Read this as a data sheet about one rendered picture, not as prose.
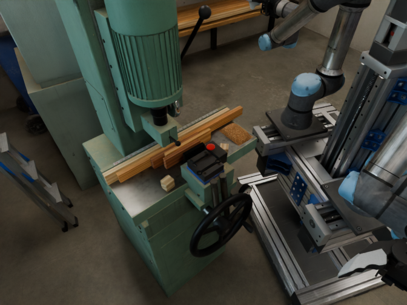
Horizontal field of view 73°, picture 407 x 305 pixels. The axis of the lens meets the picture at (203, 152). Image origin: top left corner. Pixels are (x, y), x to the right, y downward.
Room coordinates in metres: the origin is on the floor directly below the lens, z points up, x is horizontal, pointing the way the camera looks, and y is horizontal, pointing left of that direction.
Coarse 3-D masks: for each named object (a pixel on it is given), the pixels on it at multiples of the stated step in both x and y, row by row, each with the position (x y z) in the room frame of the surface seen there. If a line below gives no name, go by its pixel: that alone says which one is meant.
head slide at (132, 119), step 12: (96, 12) 0.83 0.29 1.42; (108, 24) 0.78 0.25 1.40; (108, 36) 0.79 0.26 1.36; (108, 48) 0.81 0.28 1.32; (108, 60) 0.83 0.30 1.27; (120, 72) 0.78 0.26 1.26; (120, 84) 0.80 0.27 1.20; (120, 96) 0.82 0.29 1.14; (132, 108) 0.79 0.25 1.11; (144, 108) 0.82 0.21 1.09; (132, 120) 0.78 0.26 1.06
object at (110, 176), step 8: (224, 112) 0.96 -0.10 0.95; (208, 120) 0.91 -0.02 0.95; (192, 128) 0.86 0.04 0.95; (144, 152) 0.73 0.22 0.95; (152, 152) 0.73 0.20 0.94; (128, 160) 0.69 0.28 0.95; (136, 160) 0.69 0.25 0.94; (112, 168) 0.65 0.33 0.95; (120, 168) 0.65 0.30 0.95; (104, 176) 0.61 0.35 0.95; (112, 176) 0.63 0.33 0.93
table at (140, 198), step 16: (144, 176) 0.65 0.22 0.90; (160, 176) 0.65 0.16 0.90; (176, 176) 0.65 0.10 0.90; (112, 192) 0.60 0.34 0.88; (128, 192) 0.58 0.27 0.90; (144, 192) 0.58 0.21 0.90; (160, 192) 0.58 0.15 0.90; (176, 192) 0.59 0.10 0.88; (192, 192) 0.59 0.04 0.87; (128, 208) 0.51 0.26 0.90; (144, 208) 0.51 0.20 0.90; (160, 208) 0.54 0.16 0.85
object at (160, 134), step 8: (144, 120) 0.78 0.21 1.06; (152, 120) 0.77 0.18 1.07; (168, 120) 0.77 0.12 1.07; (144, 128) 0.79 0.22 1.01; (152, 128) 0.74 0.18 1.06; (160, 128) 0.72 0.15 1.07; (168, 128) 0.72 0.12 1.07; (176, 128) 0.74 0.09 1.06; (152, 136) 0.75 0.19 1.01; (160, 136) 0.70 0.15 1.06; (168, 136) 0.72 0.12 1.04; (176, 136) 0.74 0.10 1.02; (160, 144) 0.70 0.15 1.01; (168, 144) 0.71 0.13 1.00
